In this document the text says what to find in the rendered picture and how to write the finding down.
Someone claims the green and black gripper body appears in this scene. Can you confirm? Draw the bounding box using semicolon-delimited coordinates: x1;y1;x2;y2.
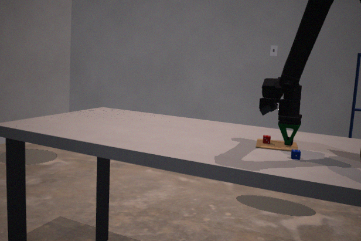
278;100;302;125

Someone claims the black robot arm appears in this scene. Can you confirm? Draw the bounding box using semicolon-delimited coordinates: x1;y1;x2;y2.
259;0;334;117

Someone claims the blue die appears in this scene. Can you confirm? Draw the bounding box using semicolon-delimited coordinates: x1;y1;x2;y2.
291;150;301;160

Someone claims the red die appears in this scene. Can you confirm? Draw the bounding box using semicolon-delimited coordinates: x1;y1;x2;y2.
263;135;271;144

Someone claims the tan flat mat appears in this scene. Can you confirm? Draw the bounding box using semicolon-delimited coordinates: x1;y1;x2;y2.
256;138;298;152

